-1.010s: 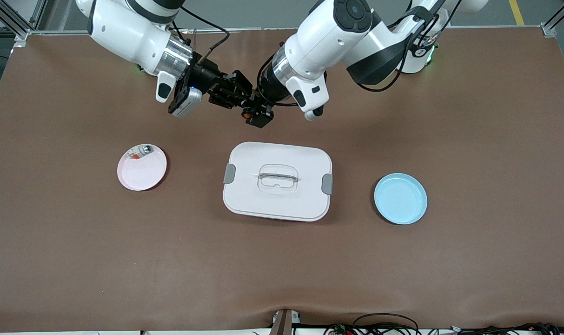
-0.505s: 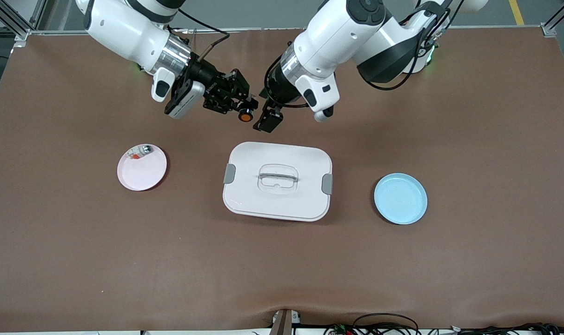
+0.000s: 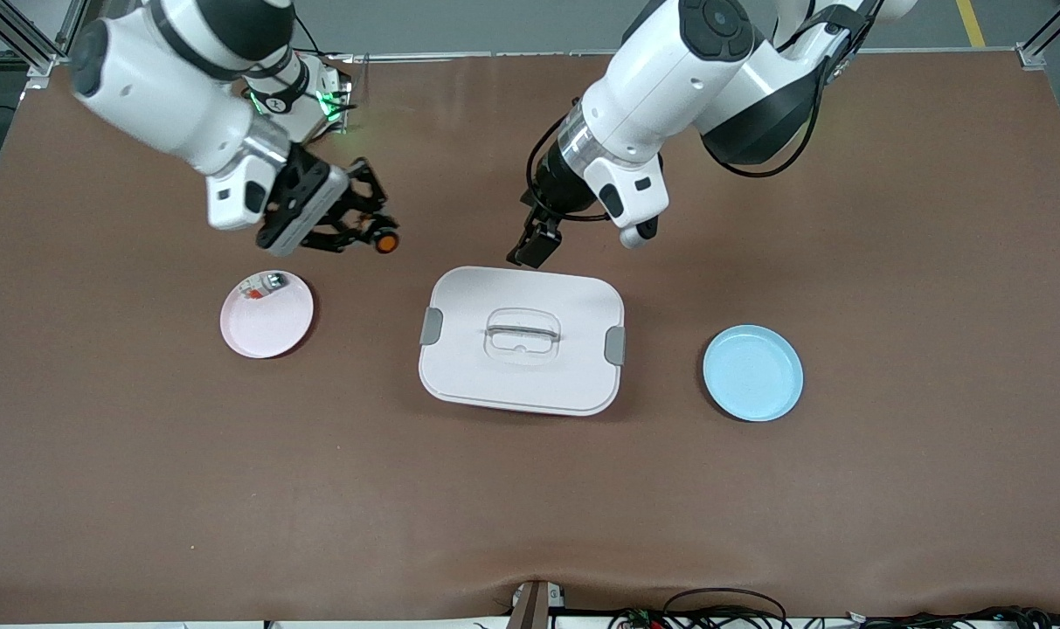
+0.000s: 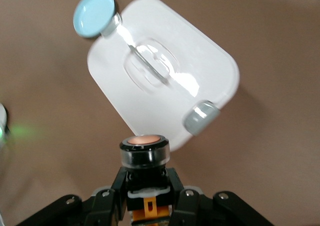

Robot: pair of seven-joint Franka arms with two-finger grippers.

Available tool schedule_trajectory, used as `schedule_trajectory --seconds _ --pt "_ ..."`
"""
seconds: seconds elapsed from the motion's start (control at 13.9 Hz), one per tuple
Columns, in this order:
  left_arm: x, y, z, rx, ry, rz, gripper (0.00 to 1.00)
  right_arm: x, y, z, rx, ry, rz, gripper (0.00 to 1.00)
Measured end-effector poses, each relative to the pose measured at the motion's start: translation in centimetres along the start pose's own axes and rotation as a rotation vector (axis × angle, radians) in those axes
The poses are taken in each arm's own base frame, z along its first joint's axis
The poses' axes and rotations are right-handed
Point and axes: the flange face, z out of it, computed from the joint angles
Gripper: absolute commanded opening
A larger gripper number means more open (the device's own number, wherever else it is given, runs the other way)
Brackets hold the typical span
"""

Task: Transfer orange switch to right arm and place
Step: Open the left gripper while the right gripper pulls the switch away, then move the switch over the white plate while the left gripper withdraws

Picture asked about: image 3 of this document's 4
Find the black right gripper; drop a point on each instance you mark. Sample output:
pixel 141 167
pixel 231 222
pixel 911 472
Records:
pixel 295 177

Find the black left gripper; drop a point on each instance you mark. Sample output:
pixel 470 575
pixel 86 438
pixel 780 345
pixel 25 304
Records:
pixel 557 193

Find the small orange toy object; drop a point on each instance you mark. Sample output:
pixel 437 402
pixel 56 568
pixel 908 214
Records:
pixel 387 243

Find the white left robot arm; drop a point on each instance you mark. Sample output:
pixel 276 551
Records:
pixel 661 79

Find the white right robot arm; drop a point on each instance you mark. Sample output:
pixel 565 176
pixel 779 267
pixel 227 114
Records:
pixel 154 87

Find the grey box latch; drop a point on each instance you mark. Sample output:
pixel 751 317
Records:
pixel 615 345
pixel 431 326

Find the pink round plate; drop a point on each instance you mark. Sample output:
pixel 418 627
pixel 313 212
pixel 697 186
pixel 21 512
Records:
pixel 267 328

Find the white lidded storage box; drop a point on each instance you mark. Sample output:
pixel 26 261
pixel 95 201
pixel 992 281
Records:
pixel 521 384

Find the blue round plate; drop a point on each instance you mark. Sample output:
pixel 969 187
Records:
pixel 752 374

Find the metal table edge rail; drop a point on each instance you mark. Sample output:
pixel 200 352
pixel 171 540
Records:
pixel 451 55

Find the aluminium frame post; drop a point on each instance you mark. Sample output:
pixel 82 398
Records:
pixel 1041 44
pixel 31 44

